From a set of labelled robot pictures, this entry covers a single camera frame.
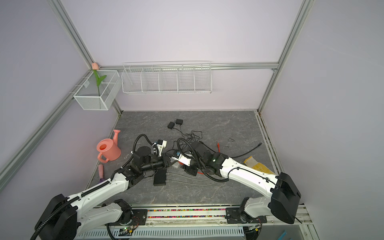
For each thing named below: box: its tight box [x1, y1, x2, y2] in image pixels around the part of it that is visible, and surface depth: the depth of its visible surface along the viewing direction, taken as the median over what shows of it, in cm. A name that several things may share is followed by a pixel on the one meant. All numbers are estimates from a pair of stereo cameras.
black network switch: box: [153, 168, 167, 186], surface depth 86 cm
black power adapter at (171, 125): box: [167, 121, 175, 130], surface depth 113 cm
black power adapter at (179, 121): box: [175, 118, 183, 126], surface depth 115 cm
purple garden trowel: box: [98, 164, 106, 184], surface depth 89 cm
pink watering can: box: [96, 130, 121, 163], surface depth 91 cm
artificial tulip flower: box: [91, 62, 107, 97], surface depth 92 cm
